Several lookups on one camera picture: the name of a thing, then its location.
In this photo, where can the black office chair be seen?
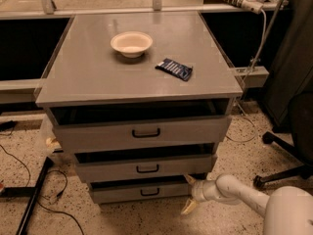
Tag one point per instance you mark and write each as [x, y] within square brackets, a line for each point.
[300, 115]

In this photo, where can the black floor stand bar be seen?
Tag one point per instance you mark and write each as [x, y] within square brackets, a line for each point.
[32, 193]

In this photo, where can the grey drawer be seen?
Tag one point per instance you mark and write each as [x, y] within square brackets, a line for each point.
[142, 191]
[145, 168]
[124, 135]

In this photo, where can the dark blue snack packet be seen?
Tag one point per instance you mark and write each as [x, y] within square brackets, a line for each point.
[175, 69]

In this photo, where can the grey middle drawer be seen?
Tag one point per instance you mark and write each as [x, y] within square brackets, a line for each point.
[145, 168]

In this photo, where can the grey bottom drawer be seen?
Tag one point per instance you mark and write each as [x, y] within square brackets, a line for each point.
[142, 191]

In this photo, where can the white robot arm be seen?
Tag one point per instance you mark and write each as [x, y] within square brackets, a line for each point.
[287, 211]

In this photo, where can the grey metal frame rail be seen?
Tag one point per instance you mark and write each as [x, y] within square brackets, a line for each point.
[19, 91]

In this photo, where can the grey drawer cabinet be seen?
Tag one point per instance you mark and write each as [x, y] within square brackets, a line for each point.
[90, 82]

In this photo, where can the grey top drawer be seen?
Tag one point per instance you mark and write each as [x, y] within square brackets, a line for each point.
[124, 135]

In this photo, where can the white bowl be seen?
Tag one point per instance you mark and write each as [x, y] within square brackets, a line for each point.
[131, 44]

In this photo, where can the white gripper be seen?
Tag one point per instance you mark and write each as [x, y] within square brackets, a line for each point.
[198, 191]

